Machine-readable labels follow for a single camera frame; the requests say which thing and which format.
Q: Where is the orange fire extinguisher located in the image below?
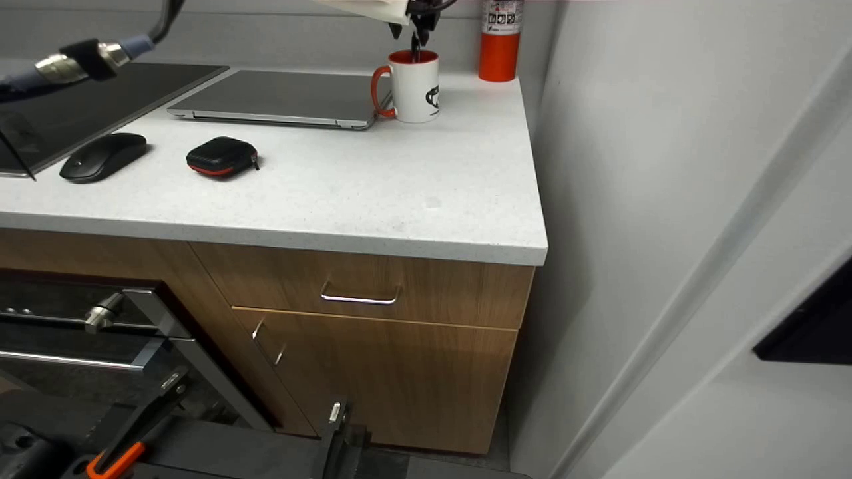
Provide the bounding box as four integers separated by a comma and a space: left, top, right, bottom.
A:
477, 0, 527, 84

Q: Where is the black case red edge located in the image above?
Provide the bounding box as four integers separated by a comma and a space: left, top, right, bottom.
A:
184, 134, 264, 183

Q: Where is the white mug orange handle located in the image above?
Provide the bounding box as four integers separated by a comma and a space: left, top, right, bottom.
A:
368, 47, 445, 124

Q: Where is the wooden counter cabinet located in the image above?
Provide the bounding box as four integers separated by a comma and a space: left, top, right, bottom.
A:
0, 227, 539, 458

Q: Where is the grey closed laptop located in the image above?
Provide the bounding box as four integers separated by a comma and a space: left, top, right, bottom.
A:
164, 66, 393, 134

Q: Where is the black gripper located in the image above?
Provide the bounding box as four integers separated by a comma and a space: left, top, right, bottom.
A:
387, 0, 461, 54

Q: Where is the black computer mouse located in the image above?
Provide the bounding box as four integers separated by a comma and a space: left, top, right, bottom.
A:
57, 130, 151, 185

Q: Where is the black sleeved cable bundle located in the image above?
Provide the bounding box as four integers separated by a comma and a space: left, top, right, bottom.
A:
0, 0, 186, 107

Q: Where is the long silver drawer handle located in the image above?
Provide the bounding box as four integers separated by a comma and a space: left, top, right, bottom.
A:
319, 287, 401, 312

